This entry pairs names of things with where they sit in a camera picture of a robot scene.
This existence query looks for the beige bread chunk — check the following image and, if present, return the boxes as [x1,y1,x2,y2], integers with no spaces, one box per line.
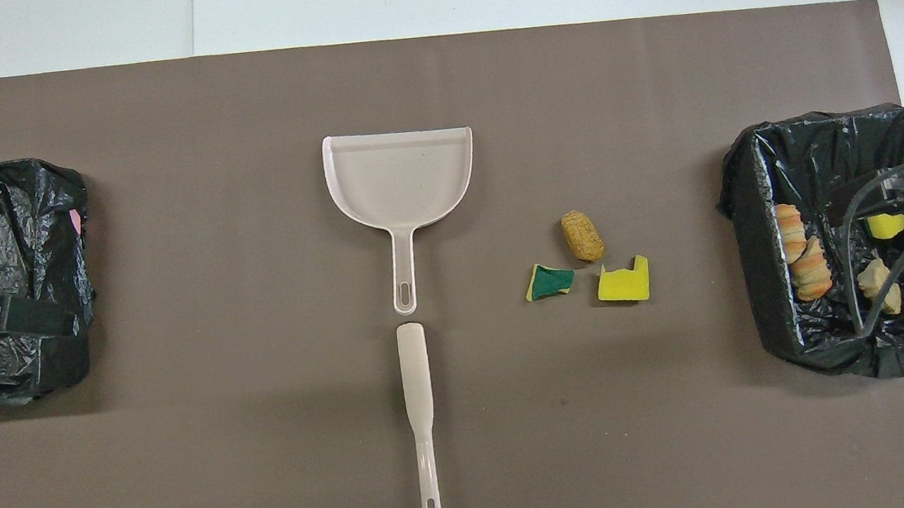
[854,255,904,319]

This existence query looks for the beige hand brush black bristles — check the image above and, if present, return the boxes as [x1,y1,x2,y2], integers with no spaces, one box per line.
[394,320,445,508]

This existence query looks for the beige plastic dustpan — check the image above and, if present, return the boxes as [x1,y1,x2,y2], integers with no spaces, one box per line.
[319,123,490,322]

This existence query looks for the brown table mat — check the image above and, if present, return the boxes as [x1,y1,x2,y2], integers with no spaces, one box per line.
[0,0,904,508]

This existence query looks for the yellow notched sponge piece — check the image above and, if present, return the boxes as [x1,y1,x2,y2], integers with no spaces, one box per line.
[594,254,654,306]

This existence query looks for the green and yellow sponge piece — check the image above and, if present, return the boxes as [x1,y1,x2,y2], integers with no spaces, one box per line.
[523,259,578,305]

